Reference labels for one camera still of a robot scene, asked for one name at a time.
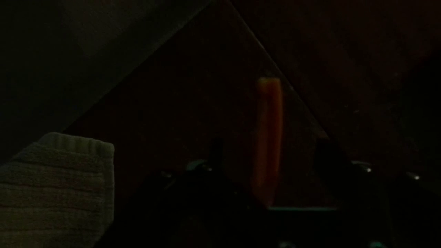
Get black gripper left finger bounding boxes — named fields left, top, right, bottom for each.
left=208, top=138, right=224, bottom=171

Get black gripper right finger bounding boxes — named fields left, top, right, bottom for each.
left=315, top=140, right=354, bottom=193

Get orange marker object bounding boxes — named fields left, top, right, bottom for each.
left=251, top=78, right=283, bottom=207

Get white knitted cloth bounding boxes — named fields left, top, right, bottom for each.
left=0, top=133, right=115, bottom=248

